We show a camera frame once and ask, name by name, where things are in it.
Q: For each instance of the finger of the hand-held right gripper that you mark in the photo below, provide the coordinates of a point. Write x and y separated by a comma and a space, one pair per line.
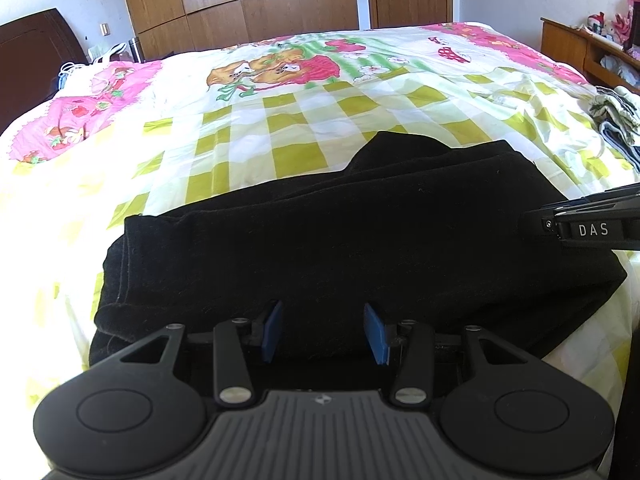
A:
590, 200
542, 222

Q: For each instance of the black pants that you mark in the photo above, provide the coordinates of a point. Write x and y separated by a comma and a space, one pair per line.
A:
350, 240

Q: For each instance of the pile of folded clothes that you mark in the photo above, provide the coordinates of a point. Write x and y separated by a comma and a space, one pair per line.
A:
617, 115

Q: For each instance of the wooden bedside cabinet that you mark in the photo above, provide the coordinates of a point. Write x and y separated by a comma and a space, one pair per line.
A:
565, 50

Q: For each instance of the pink plush toys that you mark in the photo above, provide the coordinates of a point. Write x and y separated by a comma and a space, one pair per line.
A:
625, 22

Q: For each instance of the printed checkered bed sheet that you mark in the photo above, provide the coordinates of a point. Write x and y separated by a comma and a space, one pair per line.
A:
250, 120

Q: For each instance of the brown wooden wardrobe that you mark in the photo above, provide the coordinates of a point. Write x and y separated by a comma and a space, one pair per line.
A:
240, 5

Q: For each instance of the metal cylinder bin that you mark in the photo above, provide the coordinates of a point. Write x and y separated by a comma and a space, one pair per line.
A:
136, 51

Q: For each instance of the white bag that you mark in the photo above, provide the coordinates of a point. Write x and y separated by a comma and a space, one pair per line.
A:
107, 54

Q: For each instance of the dark wooden headboard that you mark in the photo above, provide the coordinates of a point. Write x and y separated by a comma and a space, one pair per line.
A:
35, 55

